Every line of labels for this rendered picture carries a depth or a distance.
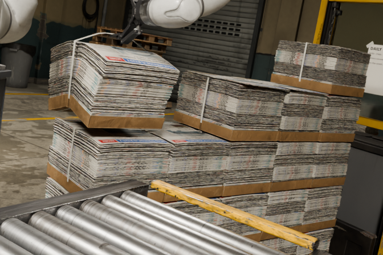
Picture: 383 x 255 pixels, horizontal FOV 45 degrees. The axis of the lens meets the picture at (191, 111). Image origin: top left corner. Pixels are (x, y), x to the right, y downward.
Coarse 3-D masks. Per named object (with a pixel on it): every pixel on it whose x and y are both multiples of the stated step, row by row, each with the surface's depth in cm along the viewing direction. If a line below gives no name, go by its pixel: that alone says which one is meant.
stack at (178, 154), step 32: (64, 128) 167; (96, 128) 167; (192, 128) 201; (64, 160) 166; (96, 160) 148; (128, 160) 154; (160, 160) 162; (192, 160) 174; (224, 160) 184; (256, 160) 196; (288, 160) 210; (64, 192) 165; (288, 192) 215; (224, 224) 191; (288, 224) 219
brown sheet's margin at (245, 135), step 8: (176, 112) 209; (176, 120) 209; (184, 120) 204; (192, 120) 200; (200, 120) 197; (200, 128) 196; (208, 128) 193; (216, 128) 189; (224, 128) 186; (224, 136) 185; (232, 136) 183; (240, 136) 186; (248, 136) 189; (256, 136) 192; (264, 136) 195; (272, 136) 198
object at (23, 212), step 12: (132, 180) 122; (72, 192) 105; (84, 192) 107; (96, 192) 108; (108, 192) 110; (120, 192) 112; (144, 192) 120; (24, 204) 94; (36, 204) 95; (48, 204) 96; (60, 204) 97; (72, 204) 100; (0, 216) 86; (12, 216) 87; (24, 216) 89
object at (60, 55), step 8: (56, 48) 166; (64, 48) 161; (56, 56) 166; (64, 56) 161; (56, 64) 165; (64, 64) 160; (56, 72) 165; (64, 72) 160; (48, 80) 169; (56, 80) 163; (64, 80) 159; (48, 88) 169; (56, 88) 163; (64, 88) 159
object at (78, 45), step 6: (72, 42) 157; (78, 42) 155; (72, 48) 157; (78, 48) 154; (126, 48) 162; (78, 54) 153; (78, 60) 152; (72, 72) 155; (72, 78) 154; (72, 84) 154; (72, 90) 154
